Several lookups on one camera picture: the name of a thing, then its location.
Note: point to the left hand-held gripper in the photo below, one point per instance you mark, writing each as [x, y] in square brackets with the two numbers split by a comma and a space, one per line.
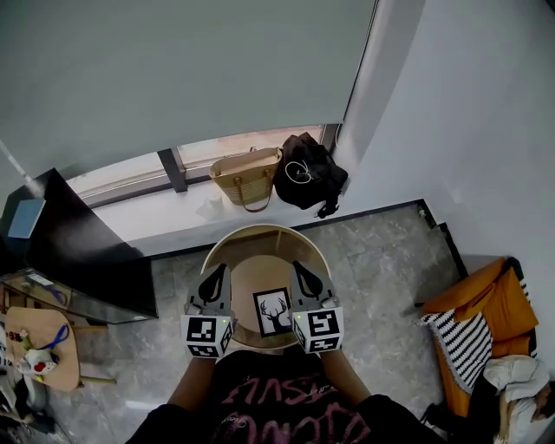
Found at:
[201, 329]

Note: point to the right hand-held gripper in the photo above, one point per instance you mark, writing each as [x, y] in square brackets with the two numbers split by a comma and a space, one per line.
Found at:
[323, 325]

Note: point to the framed deer antler picture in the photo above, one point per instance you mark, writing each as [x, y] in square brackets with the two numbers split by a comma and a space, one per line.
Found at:
[273, 312]

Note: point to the person's right forearm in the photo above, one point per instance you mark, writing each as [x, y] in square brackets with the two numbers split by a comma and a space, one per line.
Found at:
[344, 377]

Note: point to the person's left forearm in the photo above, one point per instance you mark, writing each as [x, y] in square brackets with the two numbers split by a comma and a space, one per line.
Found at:
[193, 381]

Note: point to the round glass wooden table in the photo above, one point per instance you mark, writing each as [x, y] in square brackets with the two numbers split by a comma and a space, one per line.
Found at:
[243, 277]

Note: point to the crumpled white tissue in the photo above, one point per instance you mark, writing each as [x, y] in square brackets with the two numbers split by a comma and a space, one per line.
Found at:
[210, 208]

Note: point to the black fabric bag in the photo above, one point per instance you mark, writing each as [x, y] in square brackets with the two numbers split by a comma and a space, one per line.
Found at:
[321, 182]

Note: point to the person's black printed shirt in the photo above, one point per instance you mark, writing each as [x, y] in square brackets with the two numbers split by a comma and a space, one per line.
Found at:
[282, 403]

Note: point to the woven straw handbag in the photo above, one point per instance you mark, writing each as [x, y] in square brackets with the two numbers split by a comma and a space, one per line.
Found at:
[247, 178]

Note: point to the black cabinet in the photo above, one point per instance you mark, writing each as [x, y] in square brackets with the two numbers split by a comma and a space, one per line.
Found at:
[78, 243]

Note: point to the black white striped blanket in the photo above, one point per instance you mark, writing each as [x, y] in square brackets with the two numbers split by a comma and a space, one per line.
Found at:
[464, 347]

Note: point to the small wooden side table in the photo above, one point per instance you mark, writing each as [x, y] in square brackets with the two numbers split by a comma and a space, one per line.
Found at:
[47, 321]

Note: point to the white plush toy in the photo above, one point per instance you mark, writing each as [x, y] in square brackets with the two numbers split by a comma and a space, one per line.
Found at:
[39, 362]

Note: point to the orange sofa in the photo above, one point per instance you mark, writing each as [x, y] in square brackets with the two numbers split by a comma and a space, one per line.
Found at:
[498, 303]

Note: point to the small colourful toy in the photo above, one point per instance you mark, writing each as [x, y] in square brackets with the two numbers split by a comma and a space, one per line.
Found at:
[17, 338]

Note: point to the grey roller blind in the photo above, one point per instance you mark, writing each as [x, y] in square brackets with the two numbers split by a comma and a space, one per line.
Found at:
[173, 65]

